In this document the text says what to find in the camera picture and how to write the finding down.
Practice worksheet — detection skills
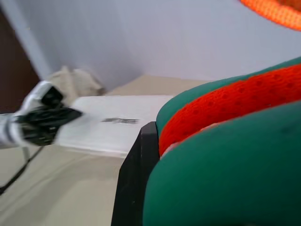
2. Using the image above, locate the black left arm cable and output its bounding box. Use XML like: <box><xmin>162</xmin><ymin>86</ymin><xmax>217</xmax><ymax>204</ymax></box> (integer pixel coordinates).
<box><xmin>0</xmin><ymin>145</ymin><xmax>46</xmax><ymax>195</ymax></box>

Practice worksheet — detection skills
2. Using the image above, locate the dark brown panel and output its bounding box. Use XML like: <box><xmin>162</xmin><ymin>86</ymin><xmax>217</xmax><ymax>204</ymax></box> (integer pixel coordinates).
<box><xmin>0</xmin><ymin>6</ymin><xmax>41</xmax><ymax>114</ymax></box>

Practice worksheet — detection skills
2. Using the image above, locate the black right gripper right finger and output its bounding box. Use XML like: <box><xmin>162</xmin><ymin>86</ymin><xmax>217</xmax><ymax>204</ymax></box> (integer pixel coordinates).
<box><xmin>111</xmin><ymin>121</ymin><xmax>161</xmax><ymax>226</ymax></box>

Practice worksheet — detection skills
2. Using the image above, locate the white box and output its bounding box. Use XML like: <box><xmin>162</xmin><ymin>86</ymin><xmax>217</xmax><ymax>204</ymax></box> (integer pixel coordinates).
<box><xmin>54</xmin><ymin>95</ymin><xmax>176</xmax><ymax>159</ymax></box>

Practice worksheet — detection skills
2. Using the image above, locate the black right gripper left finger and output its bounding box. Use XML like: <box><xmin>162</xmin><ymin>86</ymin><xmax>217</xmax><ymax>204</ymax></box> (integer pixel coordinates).
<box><xmin>58</xmin><ymin>107</ymin><xmax>84</xmax><ymax>129</ymax></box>

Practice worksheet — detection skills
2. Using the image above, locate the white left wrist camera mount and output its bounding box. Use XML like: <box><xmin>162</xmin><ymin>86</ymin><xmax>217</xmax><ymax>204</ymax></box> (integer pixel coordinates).
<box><xmin>21</xmin><ymin>80</ymin><xmax>65</xmax><ymax>116</ymax></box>

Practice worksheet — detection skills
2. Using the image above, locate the crumpled beige cloth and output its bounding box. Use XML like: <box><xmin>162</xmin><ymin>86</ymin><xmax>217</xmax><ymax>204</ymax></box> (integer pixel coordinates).
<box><xmin>46</xmin><ymin>65</ymin><xmax>106</xmax><ymax>97</ymax></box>

